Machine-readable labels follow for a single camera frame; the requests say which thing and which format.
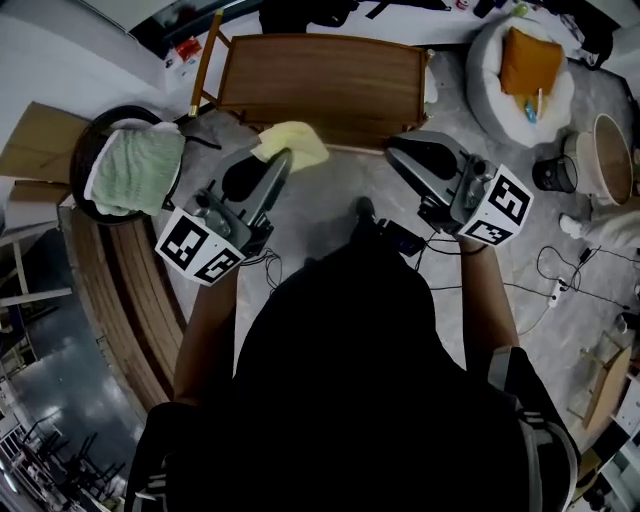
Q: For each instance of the curved wooden platform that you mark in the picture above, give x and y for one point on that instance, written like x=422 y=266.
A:
x=130 y=310

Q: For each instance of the person's black clothing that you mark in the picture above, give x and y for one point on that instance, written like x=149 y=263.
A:
x=350 y=390

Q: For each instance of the red packet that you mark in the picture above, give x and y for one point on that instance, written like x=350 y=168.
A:
x=189 y=50

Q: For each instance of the black mesh wastebasket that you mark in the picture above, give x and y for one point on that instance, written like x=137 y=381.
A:
x=552 y=175

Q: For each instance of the black jacket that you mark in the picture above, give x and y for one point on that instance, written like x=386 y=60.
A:
x=300 y=12

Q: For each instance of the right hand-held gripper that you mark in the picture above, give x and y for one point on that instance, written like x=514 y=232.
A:
x=500 y=205

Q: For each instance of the white beanbag seat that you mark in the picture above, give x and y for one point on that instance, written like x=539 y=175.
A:
x=482 y=90

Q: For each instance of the brown cardboard sheet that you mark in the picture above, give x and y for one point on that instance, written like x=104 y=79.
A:
x=40 y=145

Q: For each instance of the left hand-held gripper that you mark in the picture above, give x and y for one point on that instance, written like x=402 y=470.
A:
x=200 y=245

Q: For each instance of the black bag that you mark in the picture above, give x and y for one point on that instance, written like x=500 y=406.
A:
x=400 y=7

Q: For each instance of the small wooden stool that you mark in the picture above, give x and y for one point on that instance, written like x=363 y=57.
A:
x=607 y=385

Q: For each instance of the blue waist device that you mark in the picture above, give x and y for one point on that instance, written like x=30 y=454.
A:
x=402 y=240

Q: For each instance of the yellow cloth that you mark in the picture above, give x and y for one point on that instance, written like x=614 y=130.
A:
x=295 y=142

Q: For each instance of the white power strip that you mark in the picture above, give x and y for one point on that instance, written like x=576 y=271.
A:
x=557 y=292

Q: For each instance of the person's left forearm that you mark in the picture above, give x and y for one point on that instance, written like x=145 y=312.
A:
x=210 y=340

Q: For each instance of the black round basket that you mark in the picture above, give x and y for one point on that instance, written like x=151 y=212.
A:
x=82 y=150

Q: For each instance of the orange cushion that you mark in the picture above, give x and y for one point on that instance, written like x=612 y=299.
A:
x=530 y=62

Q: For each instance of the green knitted towel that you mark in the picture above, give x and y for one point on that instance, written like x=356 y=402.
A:
x=135 y=170

